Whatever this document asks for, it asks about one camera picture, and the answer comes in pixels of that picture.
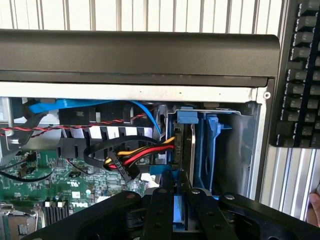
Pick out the empty blue disk carrier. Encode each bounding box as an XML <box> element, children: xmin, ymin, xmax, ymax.
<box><xmin>194</xmin><ymin>112</ymin><xmax>233</xmax><ymax>189</ymax></box>

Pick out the person's hand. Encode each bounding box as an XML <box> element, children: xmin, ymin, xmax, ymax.
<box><xmin>306</xmin><ymin>183</ymin><xmax>320</xmax><ymax>229</ymax></box>

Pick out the blue hard drive caddy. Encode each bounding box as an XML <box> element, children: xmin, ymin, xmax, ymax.
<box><xmin>165</xmin><ymin>101</ymin><xmax>263</xmax><ymax>200</ymax></box>

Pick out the green motherboard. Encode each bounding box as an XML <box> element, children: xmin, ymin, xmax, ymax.
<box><xmin>0</xmin><ymin>147</ymin><xmax>162</xmax><ymax>240</ymax></box>

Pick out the black finned heat sink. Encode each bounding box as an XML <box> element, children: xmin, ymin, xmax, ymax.
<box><xmin>42</xmin><ymin>198</ymin><xmax>71</xmax><ymax>226</ymax></box>

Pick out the black plastic fan shroud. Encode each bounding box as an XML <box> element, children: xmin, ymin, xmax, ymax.
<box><xmin>55</xmin><ymin>104</ymin><xmax>156</xmax><ymax>161</ymax></box>

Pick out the silver CPU socket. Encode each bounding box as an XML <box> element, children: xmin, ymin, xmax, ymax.
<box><xmin>0</xmin><ymin>202</ymin><xmax>42</xmax><ymax>240</ymax></box>

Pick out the black and silver PC case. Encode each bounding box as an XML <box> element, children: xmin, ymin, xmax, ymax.
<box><xmin>0</xmin><ymin>28</ymin><xmax>281</xmax><ymax>240</ymax></box>

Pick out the black keyboard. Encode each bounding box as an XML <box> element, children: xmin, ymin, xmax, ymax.
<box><xmin>271</xmin><ymin>0</ymin><xmax>320</xmax><ymax>149</ymax></box>

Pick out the yellow red black power wire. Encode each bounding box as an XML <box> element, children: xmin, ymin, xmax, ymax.
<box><xmin>83</xmin><ymin>127</ymin><xmax>185</xmax><ymax>181</ymax></box>

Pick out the thin black wire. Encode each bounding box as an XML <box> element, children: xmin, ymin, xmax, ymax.
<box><xmin>0</xmin><ymin>159</ymin><xmax>59</xmax><ymax>183</ymax></box>

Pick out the blue flat data wire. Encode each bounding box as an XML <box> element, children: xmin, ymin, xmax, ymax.
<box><xmin>28</xmin><ymin>98</ymin><xmax>163</xmax><ymax>141</ymax></box>

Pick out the red and black twisted wire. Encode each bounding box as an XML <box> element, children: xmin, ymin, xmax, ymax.
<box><xmin>0</xmin><ymin>112</ymin><xmax>148</xmax><ymax>137</ymax></box>

